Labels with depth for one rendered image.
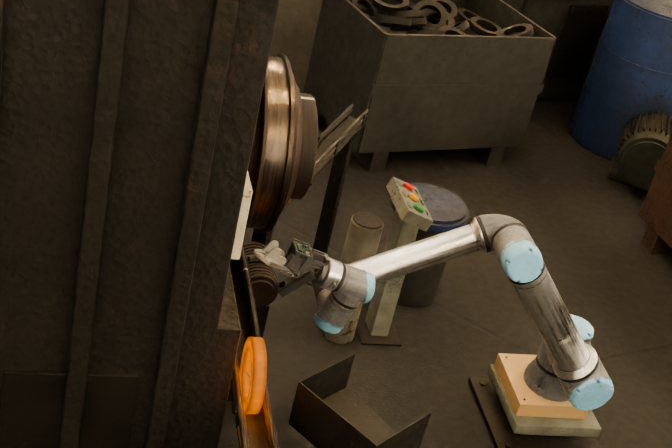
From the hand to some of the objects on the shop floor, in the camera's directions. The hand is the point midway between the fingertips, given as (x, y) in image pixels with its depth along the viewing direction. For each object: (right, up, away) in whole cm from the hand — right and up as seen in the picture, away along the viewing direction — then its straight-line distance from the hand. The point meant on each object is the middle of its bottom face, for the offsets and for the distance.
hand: (256, 254), depth 288 cm
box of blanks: (+57, +52, +272) cm, 282 cm away
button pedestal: (+38, -35, +109) cm, 121 cm away
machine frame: (-62, -61, +21) cm, 89 cm away
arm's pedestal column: (+94, -64, +82) cm, 140 cm away
